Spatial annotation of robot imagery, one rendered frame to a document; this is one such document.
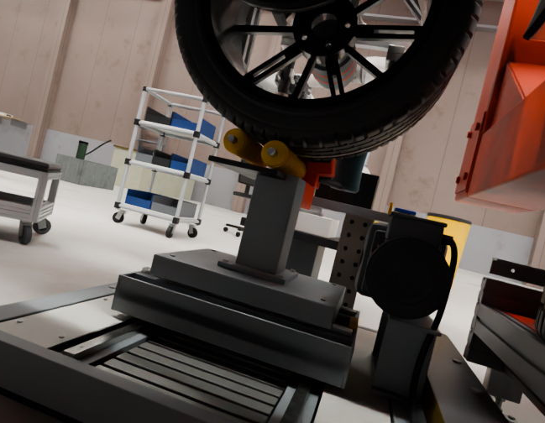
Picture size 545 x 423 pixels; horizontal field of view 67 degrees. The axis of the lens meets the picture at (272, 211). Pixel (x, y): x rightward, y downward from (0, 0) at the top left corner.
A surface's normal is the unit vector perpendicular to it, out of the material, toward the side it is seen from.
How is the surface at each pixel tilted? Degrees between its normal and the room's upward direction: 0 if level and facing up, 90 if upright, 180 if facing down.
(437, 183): 90
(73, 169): 90
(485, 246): 90
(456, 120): 90
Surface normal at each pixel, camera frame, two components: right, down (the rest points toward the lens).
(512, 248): -0.27, -0.05
